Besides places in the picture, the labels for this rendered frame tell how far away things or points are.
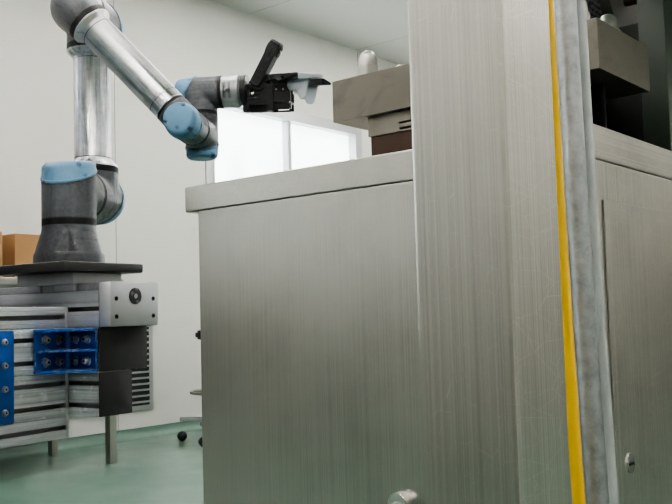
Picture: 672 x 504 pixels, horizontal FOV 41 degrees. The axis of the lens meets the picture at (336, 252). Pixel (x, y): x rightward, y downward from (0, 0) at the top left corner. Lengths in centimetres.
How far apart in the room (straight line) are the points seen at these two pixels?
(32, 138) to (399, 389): 419
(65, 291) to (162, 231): 369
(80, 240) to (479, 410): 156
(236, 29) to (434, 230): 588
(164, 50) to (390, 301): 481
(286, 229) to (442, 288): 78
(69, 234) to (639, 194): 123
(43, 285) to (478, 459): 159
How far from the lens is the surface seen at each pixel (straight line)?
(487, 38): 49
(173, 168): 572
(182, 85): 211
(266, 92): 206
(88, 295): 188
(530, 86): 50
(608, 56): 112
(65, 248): 197
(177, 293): 565
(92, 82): 218
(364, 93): 127
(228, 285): 133
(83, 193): 199
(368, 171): 117
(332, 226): 120
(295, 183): 125
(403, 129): 123
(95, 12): 208
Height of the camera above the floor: 70
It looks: 4 degrees up
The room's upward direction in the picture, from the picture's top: 2 degrees counter-clockwise
